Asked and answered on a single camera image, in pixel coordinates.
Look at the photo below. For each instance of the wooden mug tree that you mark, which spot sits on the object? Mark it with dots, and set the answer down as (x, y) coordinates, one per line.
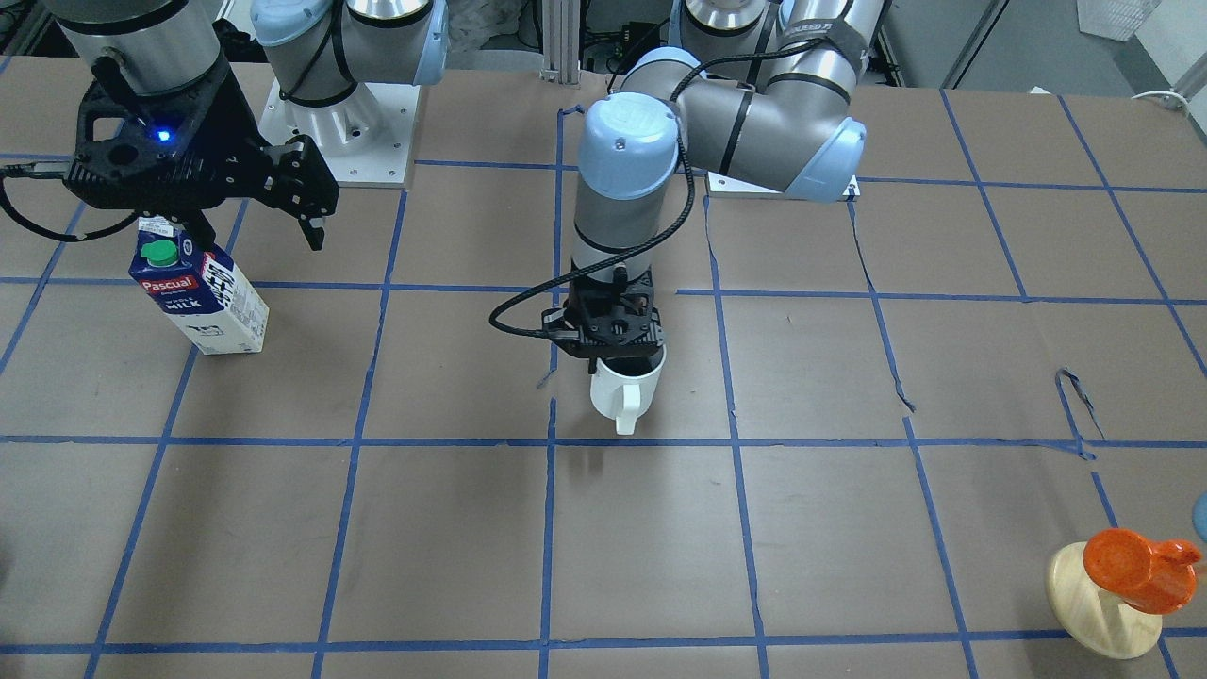
(1096, 618)

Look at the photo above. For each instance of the white grey mug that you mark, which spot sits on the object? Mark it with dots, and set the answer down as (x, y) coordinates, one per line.
(622, 389)

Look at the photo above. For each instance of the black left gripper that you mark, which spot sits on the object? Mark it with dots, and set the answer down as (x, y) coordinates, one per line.
(657, 332)

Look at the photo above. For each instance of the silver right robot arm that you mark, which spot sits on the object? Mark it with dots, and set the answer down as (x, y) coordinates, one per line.
(320, 51)

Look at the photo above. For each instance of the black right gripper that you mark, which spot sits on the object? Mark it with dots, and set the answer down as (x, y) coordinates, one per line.
(233, 134)

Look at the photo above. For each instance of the blue white milk carton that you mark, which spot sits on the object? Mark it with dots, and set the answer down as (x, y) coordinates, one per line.
(202, 291)

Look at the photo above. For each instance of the aluminium frame post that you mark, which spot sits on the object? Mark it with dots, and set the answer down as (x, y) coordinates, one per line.
(560, 42)

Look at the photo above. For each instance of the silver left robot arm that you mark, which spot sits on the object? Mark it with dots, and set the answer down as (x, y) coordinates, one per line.
(758, 91)

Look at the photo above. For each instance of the orange cup on tree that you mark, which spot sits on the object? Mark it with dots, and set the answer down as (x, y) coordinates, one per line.
(1153, 577)

